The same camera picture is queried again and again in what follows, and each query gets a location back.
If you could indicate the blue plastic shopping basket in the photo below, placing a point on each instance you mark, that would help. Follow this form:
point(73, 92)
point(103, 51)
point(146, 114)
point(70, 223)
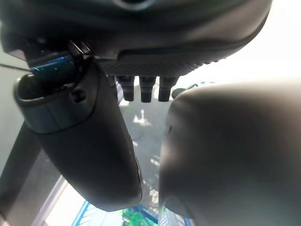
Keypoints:
point(147, 210)

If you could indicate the green soda bottle yellow cap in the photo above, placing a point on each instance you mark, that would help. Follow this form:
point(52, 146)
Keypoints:
point(134, 217)

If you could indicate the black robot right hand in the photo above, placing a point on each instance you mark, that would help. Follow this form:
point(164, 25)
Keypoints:
point(94, 153)

